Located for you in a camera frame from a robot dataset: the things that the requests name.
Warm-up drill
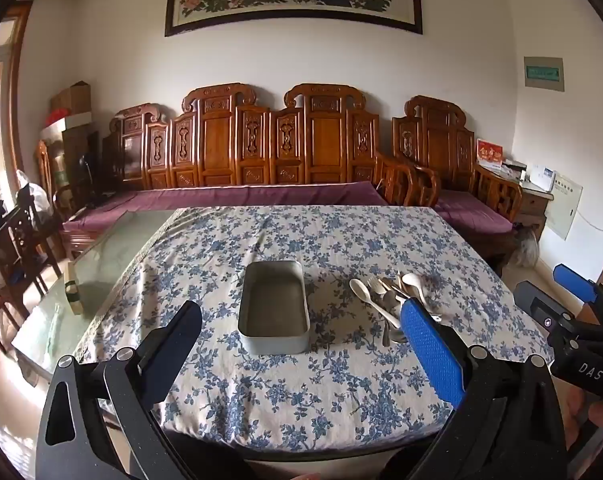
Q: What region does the white box with blue print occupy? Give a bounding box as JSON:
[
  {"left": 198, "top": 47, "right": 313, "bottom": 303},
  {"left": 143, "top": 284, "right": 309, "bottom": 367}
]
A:
[{"left": 530, "top": 164, "right": 555, "bottom": 192}]

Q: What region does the slim metal spoon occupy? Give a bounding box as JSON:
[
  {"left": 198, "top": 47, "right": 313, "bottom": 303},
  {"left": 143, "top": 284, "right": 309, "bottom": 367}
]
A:
[{"left": 380, "top": 291, "right": 397, "bottom": 347}]

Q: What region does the beige object with dark band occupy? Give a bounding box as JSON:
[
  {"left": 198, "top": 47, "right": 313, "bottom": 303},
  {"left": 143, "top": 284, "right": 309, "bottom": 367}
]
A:
[{"left": 64, "top": 259, "right": 83, "bottom": 317}]

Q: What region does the rectangular metal tray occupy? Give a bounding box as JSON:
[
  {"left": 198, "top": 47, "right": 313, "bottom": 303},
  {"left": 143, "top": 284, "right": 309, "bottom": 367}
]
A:
[{"left": 238, "top": 260, "right": 311, "bottom": 354}]

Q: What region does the wooden door frame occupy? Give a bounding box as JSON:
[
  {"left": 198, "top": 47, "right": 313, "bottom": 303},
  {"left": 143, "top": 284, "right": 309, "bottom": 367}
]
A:
[{"left": 6, "top": 0, "right": 35, "bottom": 202}]

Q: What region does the white flat wall panel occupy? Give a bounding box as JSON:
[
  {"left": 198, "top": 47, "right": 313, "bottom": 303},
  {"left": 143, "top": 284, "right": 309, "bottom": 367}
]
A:
[{"left": 543, "top": 175, "right": 584, "bottom": 241}]

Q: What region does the red card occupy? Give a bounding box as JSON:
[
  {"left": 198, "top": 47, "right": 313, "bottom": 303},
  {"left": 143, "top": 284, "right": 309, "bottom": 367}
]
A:
[{"left": 476, "top": 139, "right": 503, "bottom": 167}]

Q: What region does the white plastic fork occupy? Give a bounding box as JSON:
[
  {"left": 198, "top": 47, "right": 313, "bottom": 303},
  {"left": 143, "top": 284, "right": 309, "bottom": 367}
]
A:
[{"left": 366, "top": 276, "right": 398, "bottom": 303}]

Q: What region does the dark wooden cabinet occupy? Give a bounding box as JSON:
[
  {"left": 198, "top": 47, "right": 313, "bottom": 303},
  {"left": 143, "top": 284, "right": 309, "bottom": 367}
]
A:
[{"left": 36, "top": 124, "right": 103, "bottom": 207}]

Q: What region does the carved wooden sofa bench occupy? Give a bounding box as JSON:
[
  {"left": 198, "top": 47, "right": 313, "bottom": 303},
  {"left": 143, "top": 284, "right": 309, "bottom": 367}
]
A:
[{"left": 62, "top": 82, "right": 418, "bottom": 261}]

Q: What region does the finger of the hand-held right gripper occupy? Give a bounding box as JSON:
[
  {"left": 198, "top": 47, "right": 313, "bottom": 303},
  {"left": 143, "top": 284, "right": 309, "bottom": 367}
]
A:
[
  {"left": 513, "top": 280, "right": 573, "bottom": 322},
  {"left": 553, "top": 263, "right": 598, "bottom": 304}
]

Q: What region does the short purple seat cushion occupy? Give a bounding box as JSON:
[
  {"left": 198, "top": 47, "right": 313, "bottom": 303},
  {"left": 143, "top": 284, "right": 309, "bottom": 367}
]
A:
[{"left": 433, "top": 189, "right": 515, "bottom": 234}]

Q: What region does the cardboard boxes stack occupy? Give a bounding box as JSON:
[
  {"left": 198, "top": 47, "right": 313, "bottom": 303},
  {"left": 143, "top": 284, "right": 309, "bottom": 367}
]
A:
[{"left": 48, "top": 81, "right": 93, "bottom": 128}]

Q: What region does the wooden side table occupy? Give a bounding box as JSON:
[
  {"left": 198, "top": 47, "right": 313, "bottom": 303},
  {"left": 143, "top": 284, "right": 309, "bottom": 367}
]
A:
[{"left": 510, "top": 180, "right": 553, "bottom": 227}]

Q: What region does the long-handled white spoon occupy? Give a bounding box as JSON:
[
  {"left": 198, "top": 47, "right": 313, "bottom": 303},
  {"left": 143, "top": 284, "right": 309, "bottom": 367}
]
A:
[{"left": 349, "top": 278, "right": 400, "bottom": 324}]

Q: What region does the clear plastic bag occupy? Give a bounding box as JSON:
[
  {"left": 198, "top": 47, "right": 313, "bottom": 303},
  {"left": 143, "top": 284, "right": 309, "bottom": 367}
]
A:
[{"left": 14, "top": 169, "right": 53, "bottom": 222}]

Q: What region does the carved wooden armchair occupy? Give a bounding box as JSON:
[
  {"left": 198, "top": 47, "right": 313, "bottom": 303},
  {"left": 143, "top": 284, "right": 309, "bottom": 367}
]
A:
[{"left": 391, "top": 95, "right": 525, "bottom": 272}]

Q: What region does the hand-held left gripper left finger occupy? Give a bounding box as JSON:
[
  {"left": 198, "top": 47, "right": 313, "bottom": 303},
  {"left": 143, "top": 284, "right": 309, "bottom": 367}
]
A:
[{"left": 34, "top": 301, "right": 203, "bottom": 480}]

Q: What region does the long purple seat cushion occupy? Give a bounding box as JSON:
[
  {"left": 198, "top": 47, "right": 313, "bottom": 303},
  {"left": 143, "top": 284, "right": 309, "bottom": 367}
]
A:
[{"left": 63, "top": 180, "right": 390, "bottom": 233}]

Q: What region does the white cable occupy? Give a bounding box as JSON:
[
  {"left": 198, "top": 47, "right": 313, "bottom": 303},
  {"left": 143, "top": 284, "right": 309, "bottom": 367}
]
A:
[{"left": 575, "top": 209, "right": 603, "bottom": 234}]

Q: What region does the blue floral tablecloth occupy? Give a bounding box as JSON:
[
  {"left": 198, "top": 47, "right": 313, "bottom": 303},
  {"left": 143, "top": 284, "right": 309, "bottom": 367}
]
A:
[{"left": 74, "top": 206, "right": 555, "bottom": 449}]

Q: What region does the green wall electrical panel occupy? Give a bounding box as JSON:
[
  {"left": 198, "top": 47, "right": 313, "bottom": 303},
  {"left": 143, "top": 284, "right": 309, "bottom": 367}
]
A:
[{"left": 523, "top": 56, "right": 566, "bottom": 93}]

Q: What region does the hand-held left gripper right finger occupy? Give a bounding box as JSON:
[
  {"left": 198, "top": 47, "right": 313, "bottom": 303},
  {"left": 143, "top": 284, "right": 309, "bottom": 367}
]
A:
[{"left": 400, "top": 297, "right": 568, "bottom": 480}]

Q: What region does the short white soup spoon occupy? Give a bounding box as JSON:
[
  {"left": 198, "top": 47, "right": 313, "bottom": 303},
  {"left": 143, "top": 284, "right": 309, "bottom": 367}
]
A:
[{"left": 401, "top": 272, "right": 431, "bottom": 307}]

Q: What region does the large round metal spoon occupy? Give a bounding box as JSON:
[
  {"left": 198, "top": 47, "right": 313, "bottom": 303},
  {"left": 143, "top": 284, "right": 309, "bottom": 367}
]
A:
[{"left": 387, "top": 310, "right": 408, "bottom": 344}]

